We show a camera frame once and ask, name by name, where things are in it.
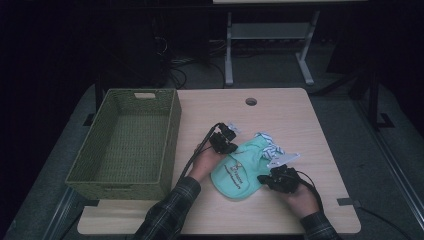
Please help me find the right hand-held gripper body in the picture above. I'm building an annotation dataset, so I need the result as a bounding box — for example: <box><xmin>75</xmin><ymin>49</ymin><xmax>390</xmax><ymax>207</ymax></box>
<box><xmin>266</xmin><ymin>152</ymin><xmax>301</xmax><ymax>195</ymax></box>

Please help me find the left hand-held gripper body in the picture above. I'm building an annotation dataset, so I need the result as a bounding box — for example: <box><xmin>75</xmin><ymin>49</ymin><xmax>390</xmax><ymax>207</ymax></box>
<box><xmin>209</xmin><ymin>121</ymin><xmax>242</xmax><ymax>155</ymax></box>

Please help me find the mint green baby garment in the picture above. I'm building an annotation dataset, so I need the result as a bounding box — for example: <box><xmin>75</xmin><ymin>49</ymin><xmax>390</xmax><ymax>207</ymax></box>
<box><xmin>209</xmin><ymin>132</ymin><xmax>286</xmax><ymax>201</ymax></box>

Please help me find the green woven basket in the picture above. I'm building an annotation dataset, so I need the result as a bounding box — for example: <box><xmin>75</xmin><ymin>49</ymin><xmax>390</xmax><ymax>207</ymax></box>
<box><xmin>65</xmin><ymin>88</ymin><xmax>183</xmax><ymax>201</ymax></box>

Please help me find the person's right hand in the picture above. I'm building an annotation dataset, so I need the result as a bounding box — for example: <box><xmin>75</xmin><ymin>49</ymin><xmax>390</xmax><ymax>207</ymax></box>
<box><xmin>283</xmin><ymin>183</ymin><xmax>321</xmax><ymax>220</ymax></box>

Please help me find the person's left hand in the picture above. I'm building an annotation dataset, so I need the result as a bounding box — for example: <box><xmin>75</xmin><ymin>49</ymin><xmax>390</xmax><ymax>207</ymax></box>
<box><xmin>188</xmin><ymin>143</ymin><xmax>228</xmax><ymax>184</ymax></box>

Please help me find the grey tape strip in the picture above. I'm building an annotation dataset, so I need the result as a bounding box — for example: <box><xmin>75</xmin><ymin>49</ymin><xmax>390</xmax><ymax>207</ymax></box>
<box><xmin>336</xmin><ymin>197</ymin><xmax>362</xmax><ymax>208</ymax></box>

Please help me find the black metal stand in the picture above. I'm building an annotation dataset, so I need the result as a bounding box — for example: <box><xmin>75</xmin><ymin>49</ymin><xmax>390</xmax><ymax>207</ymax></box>
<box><xmin>313</xmin><ymin>66</ymin><xmax>396</xmax><ymax>131</ymax></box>

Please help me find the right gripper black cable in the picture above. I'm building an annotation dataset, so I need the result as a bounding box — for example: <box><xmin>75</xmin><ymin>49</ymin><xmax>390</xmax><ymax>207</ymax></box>
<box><xmin>295</xmin><ymin>170</ymin><xmax>325</xmax><ymax>213</ymax></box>

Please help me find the bundle of black floor cables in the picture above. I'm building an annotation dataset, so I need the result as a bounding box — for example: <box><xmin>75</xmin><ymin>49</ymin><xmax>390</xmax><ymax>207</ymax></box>
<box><xmin>162</xmin><ymin>36</ymin><xmax>228</xmax><ymax>90</ymax></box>

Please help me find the thin black floor cable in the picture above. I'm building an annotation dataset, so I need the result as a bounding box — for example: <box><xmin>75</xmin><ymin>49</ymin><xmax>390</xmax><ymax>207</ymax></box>
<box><xmin>357</xmin><ymin>206</ymin><xmax>415</xmax><ymax>240</ymax></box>

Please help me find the aluminium floor rail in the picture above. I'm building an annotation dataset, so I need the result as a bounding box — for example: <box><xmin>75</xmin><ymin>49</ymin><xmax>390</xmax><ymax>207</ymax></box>
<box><xmin>41</xmin><ymin>186</ymin><xmax>85</xmax><ymax>240</ymax></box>
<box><xmin>353</xmin><ymin>99</ymin><xmax>424</xmax><ymax>232</ymax></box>

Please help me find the white metal table frame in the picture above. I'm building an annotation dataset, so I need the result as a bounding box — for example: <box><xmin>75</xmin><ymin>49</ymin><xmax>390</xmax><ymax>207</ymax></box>
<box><xmin>224</xmin><ymin>9</ymin><xmax>321</xmax><ymax>87</ymax></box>

